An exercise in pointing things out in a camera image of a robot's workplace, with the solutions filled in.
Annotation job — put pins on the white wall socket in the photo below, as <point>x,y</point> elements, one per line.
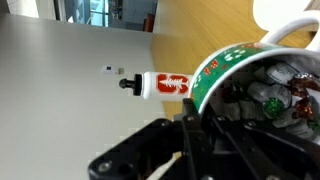
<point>113,70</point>

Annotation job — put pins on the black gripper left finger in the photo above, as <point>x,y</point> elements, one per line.
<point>196,148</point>

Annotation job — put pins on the foil sweets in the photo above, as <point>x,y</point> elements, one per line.
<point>265,99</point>

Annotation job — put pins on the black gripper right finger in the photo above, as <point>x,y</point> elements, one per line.
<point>268,153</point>

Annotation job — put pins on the white green christmas mug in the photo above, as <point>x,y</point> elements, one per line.
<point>234,63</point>

